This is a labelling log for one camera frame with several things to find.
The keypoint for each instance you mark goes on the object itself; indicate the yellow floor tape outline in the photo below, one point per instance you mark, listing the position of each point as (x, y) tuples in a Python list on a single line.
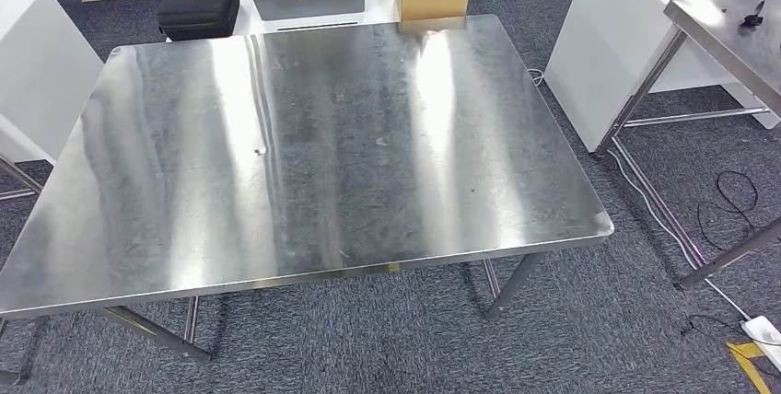
[(747, 370)]

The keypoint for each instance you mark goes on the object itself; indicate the white partition panel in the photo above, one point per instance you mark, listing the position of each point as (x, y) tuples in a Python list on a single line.
[(604, 43), (43, 68)]

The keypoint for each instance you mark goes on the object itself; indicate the steel workbench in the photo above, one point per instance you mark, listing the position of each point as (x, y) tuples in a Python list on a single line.
[(305, 165)]

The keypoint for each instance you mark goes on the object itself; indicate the steel table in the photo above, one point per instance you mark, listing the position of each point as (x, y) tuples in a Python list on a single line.
[(21, 174), (732, 37)]

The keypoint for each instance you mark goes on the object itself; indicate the white power strip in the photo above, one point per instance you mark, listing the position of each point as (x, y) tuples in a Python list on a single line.
[(763, 336)]

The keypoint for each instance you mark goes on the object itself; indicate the black zip case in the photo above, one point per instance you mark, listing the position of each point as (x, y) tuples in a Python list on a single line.
[(198, 10)]

